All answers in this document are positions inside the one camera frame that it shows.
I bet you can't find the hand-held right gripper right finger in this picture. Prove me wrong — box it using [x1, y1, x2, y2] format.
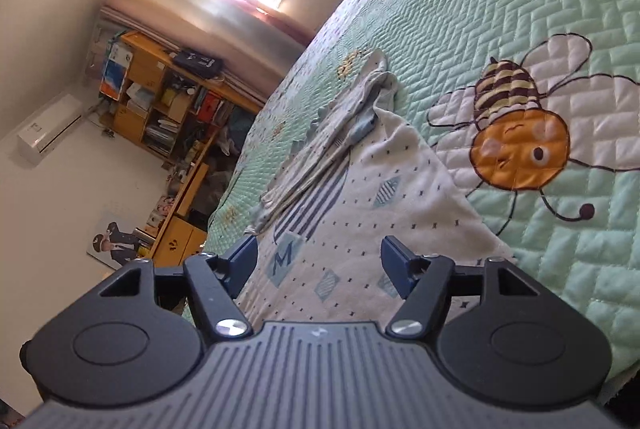
[380, 234, 543, 338]

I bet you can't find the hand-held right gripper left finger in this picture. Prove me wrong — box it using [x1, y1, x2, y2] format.
[97, 234, 260, 342]

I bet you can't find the white star-print shirt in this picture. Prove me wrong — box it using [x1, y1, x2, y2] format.
[235, 49, 516, 327]

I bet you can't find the pile of bags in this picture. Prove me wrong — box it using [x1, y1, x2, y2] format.
[205, 109, 256, 190]

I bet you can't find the wooden bookshelf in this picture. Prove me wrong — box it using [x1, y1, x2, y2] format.
[97, 30, 261, 160]

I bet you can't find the black hanging bag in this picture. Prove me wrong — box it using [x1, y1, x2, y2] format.
[171, 50, 224, 77]

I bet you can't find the white air conditioner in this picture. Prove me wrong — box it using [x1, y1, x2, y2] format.
[17, 93, 83, 166]

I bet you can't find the pink curtain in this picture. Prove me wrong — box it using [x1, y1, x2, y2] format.
[100, 0, 316, 105]

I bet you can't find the green quilted bee bedspread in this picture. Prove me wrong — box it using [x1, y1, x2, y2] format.
[180, 0, 640, 410]

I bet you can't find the wall poster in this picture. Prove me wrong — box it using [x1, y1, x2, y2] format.
[87, 216, 143, 269]

